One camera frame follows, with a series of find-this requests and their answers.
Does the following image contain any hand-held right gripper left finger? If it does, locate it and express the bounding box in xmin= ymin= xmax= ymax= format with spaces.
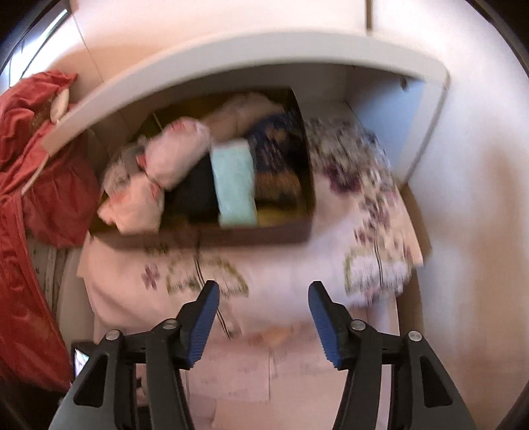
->
xmin=49 ymin=280 xmax=221 ymax=430

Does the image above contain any pink floral cloth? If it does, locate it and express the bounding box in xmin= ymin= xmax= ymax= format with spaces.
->
xmin=97 ymin=176 xmax=166 ymax=234

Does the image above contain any floral pink quilt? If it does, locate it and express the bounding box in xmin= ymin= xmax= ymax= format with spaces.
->
xmin=76 ymin=118 xmax=424 ymax=331

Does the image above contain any brown cardboard box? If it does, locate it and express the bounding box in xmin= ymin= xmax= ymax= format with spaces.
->
xmin=89 ymin=87 xmax=317 ymax=251

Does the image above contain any window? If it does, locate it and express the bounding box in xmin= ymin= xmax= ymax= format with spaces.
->
xmin=8 ymin=6 xmax=71 ymax=79

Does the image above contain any white cloth tag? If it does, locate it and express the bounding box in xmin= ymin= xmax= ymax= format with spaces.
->
xmin=50 ymin=89 xmax=71 ymax=122

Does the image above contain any red cloth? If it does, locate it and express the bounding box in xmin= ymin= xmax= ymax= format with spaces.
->
xmin=0 ymin=70 xmax=102 ymax=393

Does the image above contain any blue and yellow cloth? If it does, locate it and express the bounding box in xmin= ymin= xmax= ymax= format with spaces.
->
xmin=244 ymin=109 xmax=310 ymax=216

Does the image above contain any pale pink cloth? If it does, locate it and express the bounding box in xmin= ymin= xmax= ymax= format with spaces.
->
xmin=202 ymin=93 xmax=286 ymax=139

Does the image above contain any mint green cloth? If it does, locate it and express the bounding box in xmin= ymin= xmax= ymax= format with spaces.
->
xmin=211 ymin=138 xmax=259 ymax=227

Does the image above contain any black cloth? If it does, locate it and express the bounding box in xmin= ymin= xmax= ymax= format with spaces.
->
xmin=165 ymin=157 xmax=220 ymax=226

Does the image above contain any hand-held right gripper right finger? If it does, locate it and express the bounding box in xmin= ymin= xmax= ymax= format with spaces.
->
xmin=308 ymin=280 xmax=486 ymax=430

